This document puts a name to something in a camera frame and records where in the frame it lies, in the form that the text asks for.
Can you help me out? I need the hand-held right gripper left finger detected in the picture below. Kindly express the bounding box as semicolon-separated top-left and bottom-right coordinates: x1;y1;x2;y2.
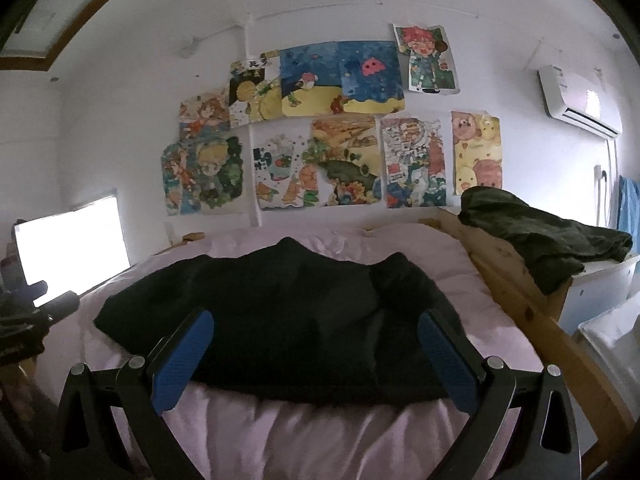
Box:
50;307;216;480

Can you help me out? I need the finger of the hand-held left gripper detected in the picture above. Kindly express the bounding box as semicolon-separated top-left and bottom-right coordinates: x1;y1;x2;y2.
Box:
31;291;81;320
17;280;49;307

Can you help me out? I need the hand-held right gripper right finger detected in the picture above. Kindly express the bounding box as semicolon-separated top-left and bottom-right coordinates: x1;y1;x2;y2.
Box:
417;307;583;480

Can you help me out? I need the black knit sweater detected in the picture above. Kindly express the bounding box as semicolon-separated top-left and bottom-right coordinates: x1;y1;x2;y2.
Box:
92;236;468;406

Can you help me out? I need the bright window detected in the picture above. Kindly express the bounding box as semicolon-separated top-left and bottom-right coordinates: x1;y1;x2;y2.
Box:
14;190;132;307

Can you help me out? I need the pink bed sheet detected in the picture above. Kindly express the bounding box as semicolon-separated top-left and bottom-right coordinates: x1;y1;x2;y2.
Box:
77;222;546;480

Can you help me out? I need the dark green garment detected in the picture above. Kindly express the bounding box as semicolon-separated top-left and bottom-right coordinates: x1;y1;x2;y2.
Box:
457;186;633;296

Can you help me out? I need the white cabinet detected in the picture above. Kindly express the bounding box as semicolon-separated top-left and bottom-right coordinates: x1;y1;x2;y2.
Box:
557;255;640;336

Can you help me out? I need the white cushion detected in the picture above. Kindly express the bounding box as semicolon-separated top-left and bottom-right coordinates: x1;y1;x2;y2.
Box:
577;300;640;378

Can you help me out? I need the blue towel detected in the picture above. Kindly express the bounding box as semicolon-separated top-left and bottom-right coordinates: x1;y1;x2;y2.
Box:
616;175;640;256

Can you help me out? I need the white air conditioner pipe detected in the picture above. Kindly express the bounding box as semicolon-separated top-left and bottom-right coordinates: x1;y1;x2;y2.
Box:
604;137;621;231

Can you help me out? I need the wood-framed ceiling panel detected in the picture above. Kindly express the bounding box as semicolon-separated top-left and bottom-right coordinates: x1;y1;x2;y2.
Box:
0;0;166;72

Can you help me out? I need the white air conditioner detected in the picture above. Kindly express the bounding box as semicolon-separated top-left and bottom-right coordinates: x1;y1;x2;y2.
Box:
537;64;623;138

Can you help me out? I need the wooden bed frame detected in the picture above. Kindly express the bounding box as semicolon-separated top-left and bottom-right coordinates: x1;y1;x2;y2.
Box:
165;207;636;476

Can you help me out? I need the group of colourful wall drawings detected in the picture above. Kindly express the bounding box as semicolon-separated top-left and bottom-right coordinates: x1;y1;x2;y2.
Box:
160;22;503;217

